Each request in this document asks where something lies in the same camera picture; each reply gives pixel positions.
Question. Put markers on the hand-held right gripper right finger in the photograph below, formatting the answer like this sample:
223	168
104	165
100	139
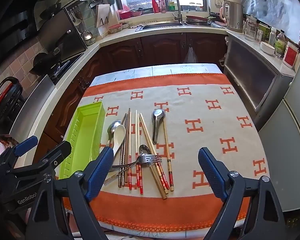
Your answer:
212	172

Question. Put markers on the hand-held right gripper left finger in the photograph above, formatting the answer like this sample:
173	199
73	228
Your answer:
100	172

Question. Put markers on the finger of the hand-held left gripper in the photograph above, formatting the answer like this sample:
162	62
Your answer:
26	145
58	152

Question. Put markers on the green plastic utensil tray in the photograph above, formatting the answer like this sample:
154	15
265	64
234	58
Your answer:
85	130

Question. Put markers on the white ceramic spoon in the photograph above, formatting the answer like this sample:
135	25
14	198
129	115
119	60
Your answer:
118	133

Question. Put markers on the long steel spoon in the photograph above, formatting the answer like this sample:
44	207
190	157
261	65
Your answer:
113	127

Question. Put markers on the steel fork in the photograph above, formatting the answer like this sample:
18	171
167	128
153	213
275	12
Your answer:
150	158

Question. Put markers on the bamboo chopstick black-banded red end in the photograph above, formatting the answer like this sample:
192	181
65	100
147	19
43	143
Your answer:
166	140

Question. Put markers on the wide steel soup spoon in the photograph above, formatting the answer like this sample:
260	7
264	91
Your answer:
158	116

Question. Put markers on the black pressure cooker lid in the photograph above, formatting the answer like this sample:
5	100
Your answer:
7	100

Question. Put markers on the low steel splash guard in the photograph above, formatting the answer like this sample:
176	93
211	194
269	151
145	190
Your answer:
37	97

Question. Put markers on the orange beige printed blanket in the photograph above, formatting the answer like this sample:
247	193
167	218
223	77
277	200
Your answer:
202	110

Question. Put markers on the white refrigerator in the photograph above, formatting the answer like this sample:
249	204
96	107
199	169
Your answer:
287	142

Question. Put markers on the gas stove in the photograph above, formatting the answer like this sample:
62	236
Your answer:
65	67

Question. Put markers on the black wok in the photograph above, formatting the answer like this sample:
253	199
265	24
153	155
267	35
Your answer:
43	60

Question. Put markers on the steel cabinet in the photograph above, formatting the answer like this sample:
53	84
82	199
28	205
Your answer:
250	70

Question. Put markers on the pale floral table cover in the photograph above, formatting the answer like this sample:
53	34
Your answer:
165	68

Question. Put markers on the hanging plastic bag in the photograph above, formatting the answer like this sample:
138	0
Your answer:
190	56

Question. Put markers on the small steel teapot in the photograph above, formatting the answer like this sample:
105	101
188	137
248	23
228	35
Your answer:
87	37

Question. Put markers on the large steel splash guard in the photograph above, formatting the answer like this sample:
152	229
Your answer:
65	32

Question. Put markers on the black range hood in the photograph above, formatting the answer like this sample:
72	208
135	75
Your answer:
20	17

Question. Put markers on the dark wooden kitchen cabinets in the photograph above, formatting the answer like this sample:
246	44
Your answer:
160	47

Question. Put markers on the white bowl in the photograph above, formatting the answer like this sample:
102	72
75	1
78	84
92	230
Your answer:
267	48

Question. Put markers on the red label container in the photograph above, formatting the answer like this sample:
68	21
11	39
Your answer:
290	55

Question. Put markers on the clear plastic bottle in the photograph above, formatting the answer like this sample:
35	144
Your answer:
280	45

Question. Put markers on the white cutting board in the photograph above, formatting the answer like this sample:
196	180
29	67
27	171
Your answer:
102	15

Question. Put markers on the glass pitcher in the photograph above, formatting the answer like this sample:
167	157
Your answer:
250	28

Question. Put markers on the dish drainer with plates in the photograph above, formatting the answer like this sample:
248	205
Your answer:
202	20

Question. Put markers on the red plastic basin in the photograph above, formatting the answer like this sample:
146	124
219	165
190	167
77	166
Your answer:
126	13

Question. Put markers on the kitchen sink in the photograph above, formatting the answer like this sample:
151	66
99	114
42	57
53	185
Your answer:
160	26

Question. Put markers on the steel electric kettle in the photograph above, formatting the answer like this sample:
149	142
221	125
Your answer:
233	15

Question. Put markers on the steel kitchen faucet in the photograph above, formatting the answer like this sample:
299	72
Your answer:
177	5

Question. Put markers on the green dish soap bottle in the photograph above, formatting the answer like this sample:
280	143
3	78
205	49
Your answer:
171	6

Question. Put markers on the pink soap bottle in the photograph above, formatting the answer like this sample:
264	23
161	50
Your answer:
162	5

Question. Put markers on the red spray bottle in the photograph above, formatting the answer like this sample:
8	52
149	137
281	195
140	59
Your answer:
155	5

